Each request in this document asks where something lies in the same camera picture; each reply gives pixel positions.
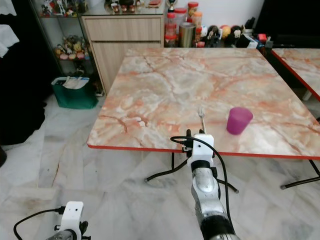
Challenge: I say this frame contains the silver metal fork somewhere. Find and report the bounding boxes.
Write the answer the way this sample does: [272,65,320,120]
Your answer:
[197,105,209,135]

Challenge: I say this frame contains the purple plastic cup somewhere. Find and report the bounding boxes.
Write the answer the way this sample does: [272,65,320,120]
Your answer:
[226,106,254,136]

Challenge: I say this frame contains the shiny metal canister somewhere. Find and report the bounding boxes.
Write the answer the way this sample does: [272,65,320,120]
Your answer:
[178,22,196,48]

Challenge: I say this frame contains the tall red lid jar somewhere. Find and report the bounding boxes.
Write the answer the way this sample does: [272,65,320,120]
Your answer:
[164,12,179,48]

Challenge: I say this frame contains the light wooden cabinet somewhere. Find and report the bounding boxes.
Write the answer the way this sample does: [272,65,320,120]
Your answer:
[81,14,165,94]

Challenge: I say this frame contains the green plastic bin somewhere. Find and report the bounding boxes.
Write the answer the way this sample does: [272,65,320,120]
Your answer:
[51,76,99,110]

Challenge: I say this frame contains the clear red lid jar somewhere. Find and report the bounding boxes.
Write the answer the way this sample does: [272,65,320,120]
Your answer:
[173,7,187,24]

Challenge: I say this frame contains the orange snack jar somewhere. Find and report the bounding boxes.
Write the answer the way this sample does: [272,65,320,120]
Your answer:
[187,1,200,23]

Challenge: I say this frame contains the white papers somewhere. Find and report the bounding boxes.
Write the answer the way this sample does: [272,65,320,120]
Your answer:
[62,76,90,91]

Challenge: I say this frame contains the black hanging garment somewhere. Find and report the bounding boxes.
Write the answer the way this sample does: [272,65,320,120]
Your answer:
[0,0,53,147]

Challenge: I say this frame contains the glass shelf with figurines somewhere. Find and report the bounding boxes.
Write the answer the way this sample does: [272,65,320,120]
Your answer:
[30,0,105,96]

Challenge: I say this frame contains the black television screen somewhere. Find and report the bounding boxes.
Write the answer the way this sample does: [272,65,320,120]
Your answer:
[254,0,320,49]

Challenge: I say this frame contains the white cloth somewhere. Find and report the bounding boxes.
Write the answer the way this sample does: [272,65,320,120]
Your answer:
[0,23,21,59]

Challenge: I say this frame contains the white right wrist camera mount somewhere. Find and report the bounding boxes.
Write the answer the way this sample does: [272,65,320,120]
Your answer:
[186,133,217,164]

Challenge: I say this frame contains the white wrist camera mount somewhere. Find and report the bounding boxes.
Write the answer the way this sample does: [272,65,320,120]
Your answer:
[61,201,85,234]
[186,133,217,164]

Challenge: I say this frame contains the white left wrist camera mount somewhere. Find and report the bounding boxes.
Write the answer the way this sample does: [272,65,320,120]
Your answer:
[61,201,85,234]

